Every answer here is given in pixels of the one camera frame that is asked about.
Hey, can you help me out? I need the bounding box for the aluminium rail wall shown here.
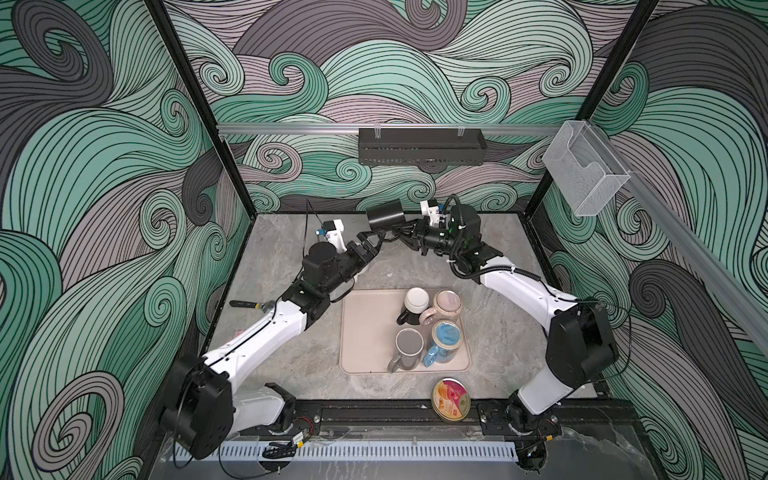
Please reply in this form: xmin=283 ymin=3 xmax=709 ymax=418
xmin=217 ymin=122 xmax=561 ymax=136
xmin=592 ymin=126 xmax=767 ymax=353

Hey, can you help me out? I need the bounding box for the aluminium rail right wall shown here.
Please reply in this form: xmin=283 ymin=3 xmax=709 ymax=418
xmin=592 ymin=126 xmax=767 ymax=353

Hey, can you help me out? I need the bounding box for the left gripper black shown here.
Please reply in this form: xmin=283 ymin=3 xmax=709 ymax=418
xmin=320 ymin=229 xmax=381 ymax=299

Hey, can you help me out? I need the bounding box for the round colourful tin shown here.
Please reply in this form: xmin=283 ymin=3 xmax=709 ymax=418
xmin=431 ymin=378 xmax=471 ymax=422

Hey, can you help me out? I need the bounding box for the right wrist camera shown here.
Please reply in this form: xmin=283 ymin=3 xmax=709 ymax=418
xmin=420 ymin=199 xmax=444 ymax=227

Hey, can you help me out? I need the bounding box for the blue mug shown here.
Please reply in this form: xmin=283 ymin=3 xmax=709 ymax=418
xmin=422 ymin=320 xmax=464 ymax=368

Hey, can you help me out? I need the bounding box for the pink mug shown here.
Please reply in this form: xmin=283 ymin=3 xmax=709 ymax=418
xmin=419 ymin=290 xmax=463 ymax=326

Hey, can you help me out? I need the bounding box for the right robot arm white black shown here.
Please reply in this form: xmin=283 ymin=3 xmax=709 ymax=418
xmin=383 ymin=200 xmax=619 ymax=424

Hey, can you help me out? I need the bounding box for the beige plastic tray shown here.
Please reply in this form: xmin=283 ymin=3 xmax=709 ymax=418
xmin=339 ymin=288 xmax=472 ymax=376

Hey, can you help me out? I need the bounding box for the black wall basket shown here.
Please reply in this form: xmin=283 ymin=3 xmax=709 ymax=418
xmin=358 ymin=127 xmax=488 ymax=167

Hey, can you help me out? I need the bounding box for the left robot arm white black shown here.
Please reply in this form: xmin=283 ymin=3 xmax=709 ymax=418
xmin=160 ymin=232 xmax=385 ymax=460

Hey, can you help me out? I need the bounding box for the clear acrylic wall holder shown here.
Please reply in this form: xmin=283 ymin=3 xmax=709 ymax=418
xmin=543 ymin=120 xmax=630 ymax=217

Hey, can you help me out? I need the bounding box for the aluminium rail back wall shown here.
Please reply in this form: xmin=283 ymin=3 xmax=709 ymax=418
xmin=217 ymin=122 xmax=561 ymax=136

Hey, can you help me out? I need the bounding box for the white slotted cable duct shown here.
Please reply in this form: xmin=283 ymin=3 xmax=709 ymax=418
xmin=203 ymin=440 xmax=518 ymax=463

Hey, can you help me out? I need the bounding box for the grey mug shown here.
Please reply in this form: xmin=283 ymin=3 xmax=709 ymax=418
xmin=388 ymin=327 xmax=424 ymax=373

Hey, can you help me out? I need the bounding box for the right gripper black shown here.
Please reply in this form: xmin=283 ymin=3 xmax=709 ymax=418
xmin=393 ymin=215 xmax=469 ymax=257

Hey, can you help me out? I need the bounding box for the black mug white base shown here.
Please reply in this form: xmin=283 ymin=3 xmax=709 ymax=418
xmin=396 ymin=287 xmax=430 ymax=326

